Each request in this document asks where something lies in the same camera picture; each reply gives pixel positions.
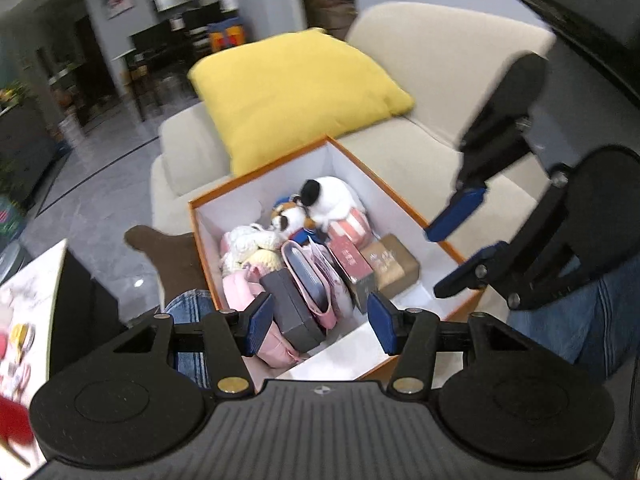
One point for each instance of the person's right leg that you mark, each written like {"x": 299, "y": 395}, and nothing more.
{"x": 590, "y": 320}

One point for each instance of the dark printed box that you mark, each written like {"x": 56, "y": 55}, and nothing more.
{"x": 350, "y": 265}

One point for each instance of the beige sofa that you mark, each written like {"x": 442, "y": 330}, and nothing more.
{"x": 440, "y": 60}

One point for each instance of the yellow pillow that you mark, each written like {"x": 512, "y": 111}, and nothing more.
{"x": 300, "y": 90}

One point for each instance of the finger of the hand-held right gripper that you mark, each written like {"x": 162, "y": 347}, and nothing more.
{"x": 455, "y": 215}
{"x": 470, "y": 270}

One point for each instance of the pink card holder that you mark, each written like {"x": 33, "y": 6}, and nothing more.
{"x": 310, "y": 280}

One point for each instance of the person's leg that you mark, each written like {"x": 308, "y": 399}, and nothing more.
{"x": 590, "y": 320}
{"x": 192, "y": 305}

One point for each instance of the crocheted bunny toy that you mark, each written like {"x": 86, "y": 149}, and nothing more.
{"x": 245, "y": 245}

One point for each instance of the marble coffee table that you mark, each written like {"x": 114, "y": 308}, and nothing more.
{"x": 30, "y": 305}

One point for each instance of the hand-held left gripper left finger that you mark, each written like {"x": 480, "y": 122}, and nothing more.
{"x": 260, "y": 322}

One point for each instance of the small dog doll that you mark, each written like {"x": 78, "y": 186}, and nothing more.
{"x": 287, "y": 217}

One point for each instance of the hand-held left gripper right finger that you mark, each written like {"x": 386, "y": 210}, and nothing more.
{"x": 382, "y": 327}

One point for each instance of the yellow toy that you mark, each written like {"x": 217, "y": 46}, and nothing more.
{"x": 22, "y": 337}

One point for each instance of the pink pouch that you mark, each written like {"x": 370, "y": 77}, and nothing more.
{"x": 240, "y": 290}

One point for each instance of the cat plush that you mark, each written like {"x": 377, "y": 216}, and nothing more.
{"x": 335, "y": 195}

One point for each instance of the orange cardboard box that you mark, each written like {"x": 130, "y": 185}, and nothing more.
{"x": 340, "y": 165}

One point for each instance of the dark cabinet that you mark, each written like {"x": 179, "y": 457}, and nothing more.
{"x": 27, "y": 150}

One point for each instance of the dark grey box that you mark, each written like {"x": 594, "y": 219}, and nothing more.
{"x": 290, "y": 310}

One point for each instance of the white box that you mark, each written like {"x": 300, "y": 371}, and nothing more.
{"x": 340, "y": 355}

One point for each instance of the person's left leg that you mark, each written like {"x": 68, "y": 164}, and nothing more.
{"x": 192, "y": 305}

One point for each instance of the gold brown box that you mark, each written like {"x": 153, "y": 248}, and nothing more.
{"x": 390, "y": 260}

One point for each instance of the colourful stool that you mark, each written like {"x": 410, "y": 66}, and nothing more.
{"x": 226, "y": 35}

